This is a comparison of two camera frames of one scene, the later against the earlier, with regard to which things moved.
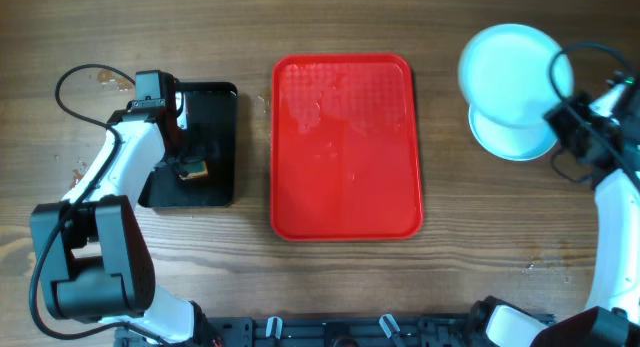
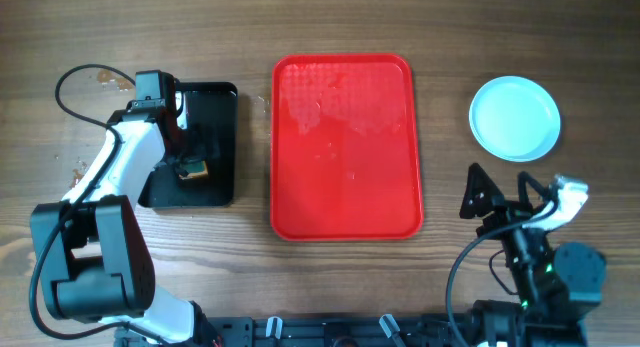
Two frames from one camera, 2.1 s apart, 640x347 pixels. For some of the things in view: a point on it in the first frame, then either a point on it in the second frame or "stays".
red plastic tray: [344, 148] stays
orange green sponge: [196, 169] stays
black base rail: [319, 331] stays
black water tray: [210, 111] stays
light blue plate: [504, 74] to [514, 119]
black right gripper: [559, 118] to [495, 200]
